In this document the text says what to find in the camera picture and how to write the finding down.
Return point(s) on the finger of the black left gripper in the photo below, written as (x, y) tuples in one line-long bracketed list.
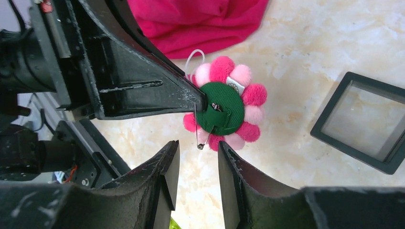
[(124, 83), (124, 16)]

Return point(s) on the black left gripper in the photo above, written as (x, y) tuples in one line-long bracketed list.
[(44, 54)]

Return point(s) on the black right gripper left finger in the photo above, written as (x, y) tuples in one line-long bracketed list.
[(143, 198)]

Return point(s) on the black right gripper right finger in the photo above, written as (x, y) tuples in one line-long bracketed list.
[(253, 200)]

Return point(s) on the magenta garment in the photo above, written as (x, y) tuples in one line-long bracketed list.
[(177, 27)]

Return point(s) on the pink flower brooch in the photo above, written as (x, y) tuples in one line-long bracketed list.
[(233, 110)]

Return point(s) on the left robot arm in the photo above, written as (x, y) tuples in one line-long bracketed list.
[(45, 141)]

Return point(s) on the green flat brick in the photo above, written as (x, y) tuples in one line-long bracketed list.
[(173, 224)]

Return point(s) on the black square frame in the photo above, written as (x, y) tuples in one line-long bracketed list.
[(365, 119)]

